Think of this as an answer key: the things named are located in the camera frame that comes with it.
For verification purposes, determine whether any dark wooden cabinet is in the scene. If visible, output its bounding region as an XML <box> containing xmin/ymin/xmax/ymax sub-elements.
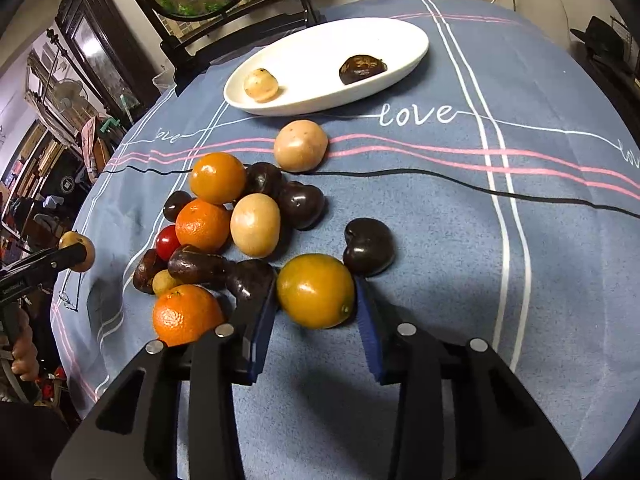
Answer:
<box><xmin>54</xmin><ymin>0</ymin><xmax>162</xmax><ymax>128</ymax></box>

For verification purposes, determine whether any standing fan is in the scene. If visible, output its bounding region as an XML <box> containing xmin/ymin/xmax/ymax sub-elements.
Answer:
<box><xmin>51</xmin><ymin>77</ymin><xmax>90</xmax><ymax>117</ymax></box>

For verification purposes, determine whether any blue striped tablecloth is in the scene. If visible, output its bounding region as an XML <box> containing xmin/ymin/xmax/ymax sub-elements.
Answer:
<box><xmin>50</xmin><ymin>0</ymin><xmax>640</xmax><ymax>480</ymax></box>

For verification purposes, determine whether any yellow-green citrus fruit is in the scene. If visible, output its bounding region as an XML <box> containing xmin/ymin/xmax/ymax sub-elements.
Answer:
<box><xmin>276</xmin><ymin>253</ymin><xmax>356</xmax><ymax>330</ymax></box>

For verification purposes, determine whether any person's left hand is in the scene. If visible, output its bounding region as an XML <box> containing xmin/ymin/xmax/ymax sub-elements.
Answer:
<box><xmin>10</xmin><ymin>328</ymin><xmax>42</xmax><ymax>382</ymax></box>

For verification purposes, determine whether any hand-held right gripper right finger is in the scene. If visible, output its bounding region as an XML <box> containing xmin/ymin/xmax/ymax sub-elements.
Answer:
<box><xmin>353</xmin><ymin>277</ymin><xmax>583</xmax><ymax>480</ymax></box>

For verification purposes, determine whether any orange mandarin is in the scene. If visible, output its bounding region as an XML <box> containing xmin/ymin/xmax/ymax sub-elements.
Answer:
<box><xmin>152</xmin><ymin>284</ymin><xmax>226</xmax><ymax>348</ymax></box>
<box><xmin>175</xmin><ymin>198</ymin><xmax>232</xmax><ymax>255</ymax></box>

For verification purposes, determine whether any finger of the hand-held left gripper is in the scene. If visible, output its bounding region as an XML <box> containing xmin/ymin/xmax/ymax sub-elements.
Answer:
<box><xmin>17</xmin><ymin>243</ymin><xmax>88</xmax><ymax>287</ymax></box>

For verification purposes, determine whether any small yellow fruit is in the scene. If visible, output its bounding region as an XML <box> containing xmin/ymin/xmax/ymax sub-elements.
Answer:
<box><xmin>152</xmin><ymin>269</ymin><xmax>183</xmax><ymax>297</ymax></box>

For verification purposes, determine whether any red cherry tomato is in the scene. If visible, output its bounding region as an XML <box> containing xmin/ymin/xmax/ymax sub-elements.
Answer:
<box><xmin>155</xmin><ymin>225</ymin><xmax>182</xmax><ymax>262</ymax></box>

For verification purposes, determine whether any yellow-orange citrus fruit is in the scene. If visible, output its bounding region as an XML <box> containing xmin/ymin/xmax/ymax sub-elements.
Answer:
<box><xmin>189</xmin><ymin>152</ymin><xmax>248</xmax><ymax>206</ymax></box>

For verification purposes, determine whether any cluttered shelf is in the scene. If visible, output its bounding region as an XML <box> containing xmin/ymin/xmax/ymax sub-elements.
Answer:
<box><xmin>0</xmin><ymin>125</ymin><xmax>108</xmax><ymax>241</ymax></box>

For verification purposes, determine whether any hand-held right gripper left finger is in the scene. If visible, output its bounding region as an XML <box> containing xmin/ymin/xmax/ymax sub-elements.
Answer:
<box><xmin>51</xmin><ymin>275</ymin><xmax>279</xmax><ymax>480</ymax></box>

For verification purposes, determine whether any black hat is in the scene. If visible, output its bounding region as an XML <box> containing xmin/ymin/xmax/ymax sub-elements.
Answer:
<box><xmin>570</xmin><ymin>16</ymin><xmax>632</xmax><ymax>61</ymax></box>

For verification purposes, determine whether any dark water chestnut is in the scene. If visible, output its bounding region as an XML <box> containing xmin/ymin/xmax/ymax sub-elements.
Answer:
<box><xmin>343</xmin><ymin>217</ymin><xmax>396</xmax><ymax>277</ymax></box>
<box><xmin>339</xmin><ymin>55</ymin><xmax>389</xmax><ymax>86</ymax></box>
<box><xmin>163</xmin><ymin>190</ymin><xmax>193</xmax><ymax>223</ymax></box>
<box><xmin>276</xmin><ymin>181</ymin><xmax>327</xmax><ymax>231</ymax></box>
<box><xmin>243</xmin><ymin>162</ymin><xmax>284</xmax><ymax>201</ymax></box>
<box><xmin>167</xmin><ymin>244</ymin><xmax>236</xmax><ymax>290</ymax></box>
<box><xmin>226</xmin><ymin>259</ymin><xmax>277</xmax><ymax>306</ymax></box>
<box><xmin>132</xmin><ymin>248</ymin><xmax>168</xmax><ymax>295</ymax></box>

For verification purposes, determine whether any white oval plate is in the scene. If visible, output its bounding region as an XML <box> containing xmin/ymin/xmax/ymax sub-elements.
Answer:
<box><xmin>223</xmin><ymin>18</ymin><xmax>431</xmax><ymax>117</ymax></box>

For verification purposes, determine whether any spotted tan round fruit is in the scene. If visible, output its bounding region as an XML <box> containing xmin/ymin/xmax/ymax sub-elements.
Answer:
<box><xmin>243</xmin><ymin>68</ymin><xmax>280</xmax><ymax>104</ymax></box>

